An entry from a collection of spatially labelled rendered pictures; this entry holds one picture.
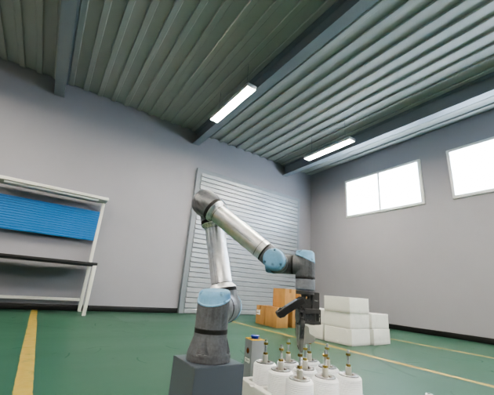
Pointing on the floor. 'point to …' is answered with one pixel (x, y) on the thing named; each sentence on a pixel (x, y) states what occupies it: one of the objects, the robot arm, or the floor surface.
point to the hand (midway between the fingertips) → (299, 348)
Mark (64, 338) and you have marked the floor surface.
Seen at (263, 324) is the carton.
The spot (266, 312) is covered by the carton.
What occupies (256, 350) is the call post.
